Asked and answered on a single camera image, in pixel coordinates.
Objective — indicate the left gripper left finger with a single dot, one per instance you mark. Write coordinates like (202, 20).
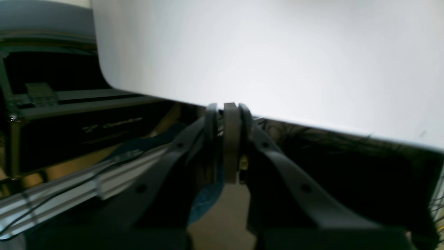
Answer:
(153, 212)

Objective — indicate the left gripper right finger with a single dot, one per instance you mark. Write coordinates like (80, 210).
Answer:
(288, 209)

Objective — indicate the black equipment case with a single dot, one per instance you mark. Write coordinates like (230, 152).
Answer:
(56, 105)

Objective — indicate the silver aluminium frame rail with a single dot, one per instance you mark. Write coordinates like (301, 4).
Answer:
(31, 207)

